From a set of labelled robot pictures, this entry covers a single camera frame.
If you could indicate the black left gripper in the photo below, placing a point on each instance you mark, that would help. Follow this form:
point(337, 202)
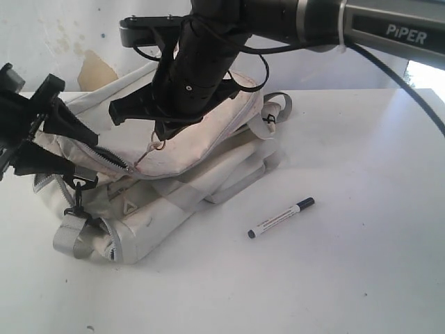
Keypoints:
point(21, 119)

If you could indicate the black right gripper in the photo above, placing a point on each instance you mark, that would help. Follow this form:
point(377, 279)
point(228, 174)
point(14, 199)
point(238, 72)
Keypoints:
point(172, 106)

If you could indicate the white zippered duffel bag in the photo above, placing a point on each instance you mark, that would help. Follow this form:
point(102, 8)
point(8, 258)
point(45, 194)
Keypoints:
point(147, 188)

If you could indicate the white marker with black cap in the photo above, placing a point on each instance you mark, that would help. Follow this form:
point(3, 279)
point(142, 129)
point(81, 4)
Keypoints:
point(288, 213)

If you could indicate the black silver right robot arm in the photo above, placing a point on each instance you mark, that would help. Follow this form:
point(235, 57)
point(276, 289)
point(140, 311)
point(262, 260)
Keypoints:
point(198, 49)

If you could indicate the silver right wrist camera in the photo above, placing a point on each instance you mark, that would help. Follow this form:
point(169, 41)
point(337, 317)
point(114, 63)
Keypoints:
point(150, 31)

